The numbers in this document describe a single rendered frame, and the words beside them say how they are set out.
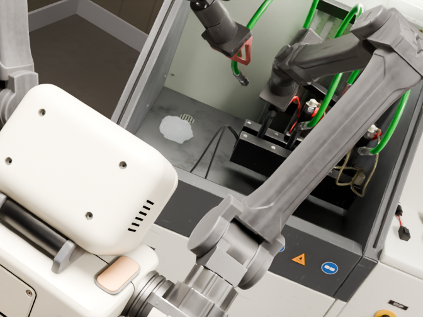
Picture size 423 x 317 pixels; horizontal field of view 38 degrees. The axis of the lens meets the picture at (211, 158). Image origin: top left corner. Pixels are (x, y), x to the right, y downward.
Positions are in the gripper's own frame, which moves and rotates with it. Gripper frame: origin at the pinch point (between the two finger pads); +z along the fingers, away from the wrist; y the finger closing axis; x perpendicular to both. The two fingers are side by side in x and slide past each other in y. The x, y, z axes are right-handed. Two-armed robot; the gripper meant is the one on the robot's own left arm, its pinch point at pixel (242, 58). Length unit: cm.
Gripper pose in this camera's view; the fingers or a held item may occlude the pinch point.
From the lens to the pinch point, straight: 137.5
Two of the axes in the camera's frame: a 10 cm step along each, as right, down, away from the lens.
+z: 4.4, 4.7, 7.7
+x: -6.6, 7.5, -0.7
